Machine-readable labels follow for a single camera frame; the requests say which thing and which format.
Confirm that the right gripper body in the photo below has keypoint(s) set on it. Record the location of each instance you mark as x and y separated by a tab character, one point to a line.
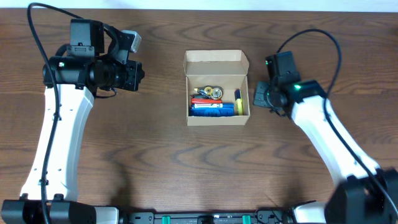
262	94

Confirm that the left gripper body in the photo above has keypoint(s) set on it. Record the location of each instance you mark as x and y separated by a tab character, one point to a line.
114	74

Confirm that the cardboard box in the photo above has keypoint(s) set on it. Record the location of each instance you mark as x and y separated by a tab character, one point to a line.
227	69

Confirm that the yellow highlighter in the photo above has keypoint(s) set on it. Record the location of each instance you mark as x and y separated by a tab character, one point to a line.
239	106

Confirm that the correction tape dispenser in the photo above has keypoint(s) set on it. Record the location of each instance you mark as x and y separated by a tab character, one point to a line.
211	92

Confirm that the blue plastic whiteboard eraser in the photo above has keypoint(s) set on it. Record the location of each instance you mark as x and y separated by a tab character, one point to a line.
211	112

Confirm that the black whiteboard marker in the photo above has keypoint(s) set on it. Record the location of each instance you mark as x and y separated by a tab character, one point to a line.
237	94

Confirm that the blue whiteboard marker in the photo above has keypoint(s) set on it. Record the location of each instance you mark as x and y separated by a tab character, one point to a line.
212	105

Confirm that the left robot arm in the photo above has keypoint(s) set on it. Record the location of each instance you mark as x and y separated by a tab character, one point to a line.
50	193

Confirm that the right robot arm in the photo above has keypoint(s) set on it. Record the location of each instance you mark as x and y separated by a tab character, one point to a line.
364	192

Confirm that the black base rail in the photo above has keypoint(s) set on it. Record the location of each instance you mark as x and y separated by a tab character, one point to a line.
265	216

